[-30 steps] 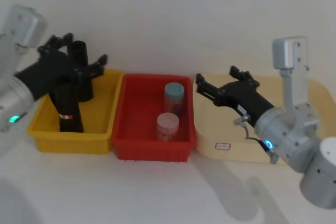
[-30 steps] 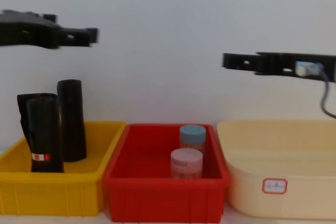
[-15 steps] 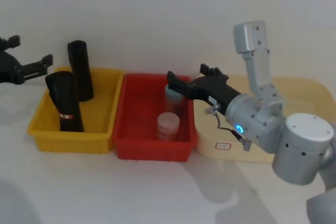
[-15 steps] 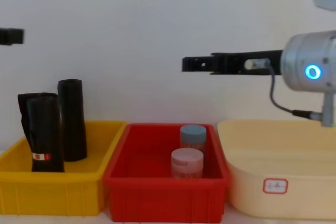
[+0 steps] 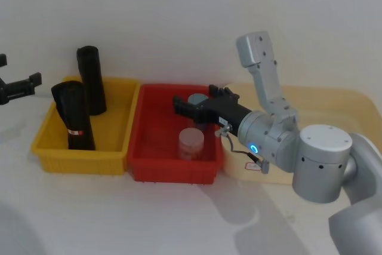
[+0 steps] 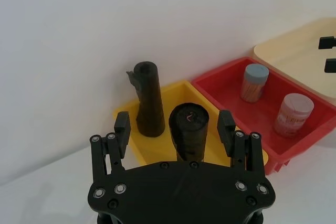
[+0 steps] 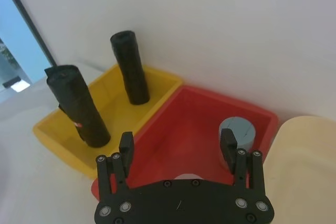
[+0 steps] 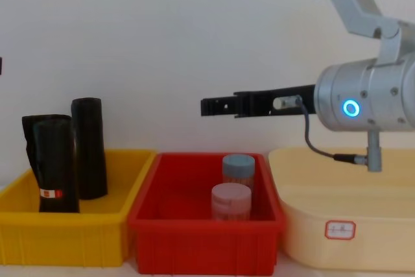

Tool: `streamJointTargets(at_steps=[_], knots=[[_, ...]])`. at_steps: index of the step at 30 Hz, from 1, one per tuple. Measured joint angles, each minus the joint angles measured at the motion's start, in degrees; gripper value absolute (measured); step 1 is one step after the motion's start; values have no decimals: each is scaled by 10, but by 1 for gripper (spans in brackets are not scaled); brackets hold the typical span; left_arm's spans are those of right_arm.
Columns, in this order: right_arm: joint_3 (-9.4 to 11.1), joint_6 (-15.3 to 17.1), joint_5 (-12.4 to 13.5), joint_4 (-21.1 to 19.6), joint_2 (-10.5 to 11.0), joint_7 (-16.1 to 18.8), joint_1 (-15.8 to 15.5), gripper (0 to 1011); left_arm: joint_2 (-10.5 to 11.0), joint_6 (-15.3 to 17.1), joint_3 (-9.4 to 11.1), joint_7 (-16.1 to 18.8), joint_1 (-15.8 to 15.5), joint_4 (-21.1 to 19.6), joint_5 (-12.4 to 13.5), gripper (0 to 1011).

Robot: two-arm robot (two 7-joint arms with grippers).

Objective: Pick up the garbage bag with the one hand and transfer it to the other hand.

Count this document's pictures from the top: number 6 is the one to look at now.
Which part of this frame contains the cream plastic tray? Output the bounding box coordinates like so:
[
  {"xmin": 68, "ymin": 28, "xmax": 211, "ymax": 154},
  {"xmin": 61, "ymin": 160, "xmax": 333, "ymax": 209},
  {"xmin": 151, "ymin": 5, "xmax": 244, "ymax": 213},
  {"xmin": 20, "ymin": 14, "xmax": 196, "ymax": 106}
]
[{"xmin": 253, "ymin": 17, "xmax": 336, "ymax": 104}]

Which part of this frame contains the white table cloth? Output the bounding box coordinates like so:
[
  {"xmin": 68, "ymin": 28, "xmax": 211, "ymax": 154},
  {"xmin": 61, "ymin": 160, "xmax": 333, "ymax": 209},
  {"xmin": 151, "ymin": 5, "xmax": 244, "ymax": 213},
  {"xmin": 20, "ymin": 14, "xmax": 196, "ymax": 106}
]
[{"xmin": 0, "ymin": 140, "xmax": 336, "ymax": 224}]

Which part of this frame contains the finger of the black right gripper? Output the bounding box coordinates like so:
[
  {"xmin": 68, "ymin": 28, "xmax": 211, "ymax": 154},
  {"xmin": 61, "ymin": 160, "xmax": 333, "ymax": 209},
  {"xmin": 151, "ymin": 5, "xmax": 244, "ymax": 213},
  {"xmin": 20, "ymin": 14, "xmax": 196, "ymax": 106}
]
[
  {"xmin": 318, "ymin": 36, "xmax": 336, "ymax": 50},
  {"xmin": 324, "ymin": 58, "xmax": 336, "ymax": 73}
]

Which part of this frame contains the red plastic bin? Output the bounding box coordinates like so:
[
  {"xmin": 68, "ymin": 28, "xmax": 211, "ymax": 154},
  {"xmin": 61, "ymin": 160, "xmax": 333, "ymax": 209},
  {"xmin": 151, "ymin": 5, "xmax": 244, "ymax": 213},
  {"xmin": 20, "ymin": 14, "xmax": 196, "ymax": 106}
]
[{"xmin": 191, "ymin": 56, "xmax": 336, "ymax": 176}]

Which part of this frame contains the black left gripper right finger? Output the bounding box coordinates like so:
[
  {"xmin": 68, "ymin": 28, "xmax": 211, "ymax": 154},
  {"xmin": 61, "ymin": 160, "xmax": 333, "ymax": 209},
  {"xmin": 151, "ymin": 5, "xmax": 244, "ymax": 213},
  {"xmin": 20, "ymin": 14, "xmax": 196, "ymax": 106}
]
[{"xmin": 217, "ymin": 110, "xmax": 265, "ymax": 175}]

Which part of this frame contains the toothpick jar with blue-grey lid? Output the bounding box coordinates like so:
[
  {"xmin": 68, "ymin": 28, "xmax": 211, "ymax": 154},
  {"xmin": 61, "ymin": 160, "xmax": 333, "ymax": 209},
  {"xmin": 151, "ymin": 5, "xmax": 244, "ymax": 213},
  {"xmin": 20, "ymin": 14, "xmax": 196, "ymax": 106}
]
[{"xmin": 240, "ymin": 63, "xmax": 270, "ymax": 103}]

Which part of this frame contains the yellow plastic bin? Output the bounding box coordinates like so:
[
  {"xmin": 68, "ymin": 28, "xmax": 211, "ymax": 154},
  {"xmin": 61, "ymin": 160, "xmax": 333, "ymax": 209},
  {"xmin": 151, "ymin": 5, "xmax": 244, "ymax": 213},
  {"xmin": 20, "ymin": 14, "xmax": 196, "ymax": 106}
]
[{"xmin": 112, "ymin": 81, "xmax": 270, "ymax": 172}]

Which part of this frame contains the tall black tapered cylinder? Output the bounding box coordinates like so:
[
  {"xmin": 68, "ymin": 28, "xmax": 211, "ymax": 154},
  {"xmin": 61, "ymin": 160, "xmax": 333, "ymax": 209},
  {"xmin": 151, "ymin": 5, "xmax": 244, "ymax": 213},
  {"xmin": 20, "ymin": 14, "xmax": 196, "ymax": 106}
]
[{"xmin": 125, "ymin": 61, "xmax": 166, "ymax": 139}]

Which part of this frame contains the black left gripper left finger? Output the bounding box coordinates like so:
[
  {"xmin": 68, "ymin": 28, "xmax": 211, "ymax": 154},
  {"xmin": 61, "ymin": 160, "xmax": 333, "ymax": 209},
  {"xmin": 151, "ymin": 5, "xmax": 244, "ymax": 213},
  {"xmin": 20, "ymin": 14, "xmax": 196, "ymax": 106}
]
[{"xmin": 89, "ymin": 111, "xmax": 131, "ymax": 183}]

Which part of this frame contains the toothpick jar with pale pink lid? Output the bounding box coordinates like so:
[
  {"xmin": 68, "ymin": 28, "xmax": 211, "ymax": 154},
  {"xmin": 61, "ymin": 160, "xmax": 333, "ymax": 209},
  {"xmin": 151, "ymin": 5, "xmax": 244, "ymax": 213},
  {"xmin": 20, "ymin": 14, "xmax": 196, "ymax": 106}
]
[{"xmin": 274, "ymin": 93, "xmax": 315, "ymax": 138}]

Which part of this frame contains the short black cylinder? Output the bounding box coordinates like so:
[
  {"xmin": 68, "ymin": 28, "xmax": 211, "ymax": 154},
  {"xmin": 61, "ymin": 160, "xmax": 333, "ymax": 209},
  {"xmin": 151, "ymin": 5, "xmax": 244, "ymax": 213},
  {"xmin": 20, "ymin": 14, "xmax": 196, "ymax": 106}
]
[{"xmin": 169, "ymin": 102, "xmax": 210, "ymax": 163}]

